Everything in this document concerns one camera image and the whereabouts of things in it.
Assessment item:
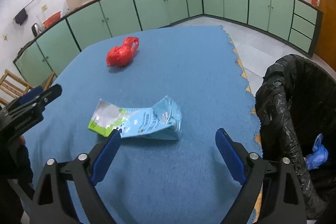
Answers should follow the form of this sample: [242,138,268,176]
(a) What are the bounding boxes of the towel rail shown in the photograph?
[13,0,36,21]

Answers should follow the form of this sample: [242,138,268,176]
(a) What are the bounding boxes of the blue glove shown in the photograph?
[306,134,329,170]

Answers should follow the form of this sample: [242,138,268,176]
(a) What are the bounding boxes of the steel kettle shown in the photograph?
[31,23,43,38]

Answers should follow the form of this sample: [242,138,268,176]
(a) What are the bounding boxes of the blue table mat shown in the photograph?
[25,26,261,223]

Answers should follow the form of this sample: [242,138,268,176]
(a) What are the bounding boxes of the wooden chair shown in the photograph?
[1,69,56,107]

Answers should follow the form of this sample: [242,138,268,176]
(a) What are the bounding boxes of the light blue milk carton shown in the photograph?
[88,96,182,140]

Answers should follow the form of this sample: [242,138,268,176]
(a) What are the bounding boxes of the dark hanging towel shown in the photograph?
[14,8,28,26]

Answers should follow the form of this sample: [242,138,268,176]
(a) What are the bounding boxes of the red basin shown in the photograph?
[43,11,61,28]

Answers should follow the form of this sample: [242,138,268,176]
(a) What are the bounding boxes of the red plastic bag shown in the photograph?
[106,36,139,68]

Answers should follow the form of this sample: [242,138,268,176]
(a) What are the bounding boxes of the green lower kitchen cabinets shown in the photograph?
[13,0,323,86]

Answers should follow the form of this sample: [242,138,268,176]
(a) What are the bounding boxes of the black bagged trash bin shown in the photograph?
[255,54,335,223]

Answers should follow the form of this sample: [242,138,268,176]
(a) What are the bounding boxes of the wooden door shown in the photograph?
[315,0,336,70]

